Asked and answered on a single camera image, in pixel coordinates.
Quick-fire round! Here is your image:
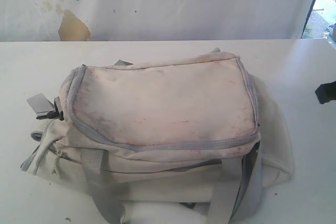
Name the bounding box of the white fabric backpack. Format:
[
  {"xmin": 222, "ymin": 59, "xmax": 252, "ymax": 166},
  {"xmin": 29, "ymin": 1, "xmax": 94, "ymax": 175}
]
[{"xmin": 20, "ymin": 48, "xmax": 293, "ymax": 223}]

